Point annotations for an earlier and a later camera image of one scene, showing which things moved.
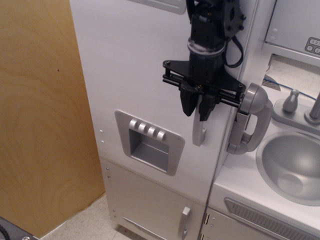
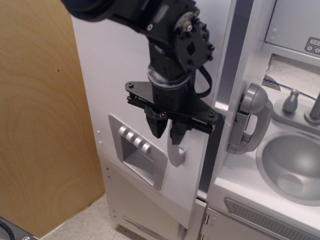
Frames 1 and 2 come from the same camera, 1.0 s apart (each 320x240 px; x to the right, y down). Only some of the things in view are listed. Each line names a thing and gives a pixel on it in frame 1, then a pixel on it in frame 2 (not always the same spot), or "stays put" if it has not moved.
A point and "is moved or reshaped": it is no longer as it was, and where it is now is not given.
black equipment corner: [8, 231] stays put
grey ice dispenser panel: [149, 144] → [139, 156]
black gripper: [203, 72] → [176, 101]
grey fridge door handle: [199, 131] → [177, 154]
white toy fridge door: [138, 117] is moved or reshaped
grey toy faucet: [290, 111] stays put
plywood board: [50, 167] stays put
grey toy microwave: [294, 29] stays put
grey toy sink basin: [288, 162] stays put
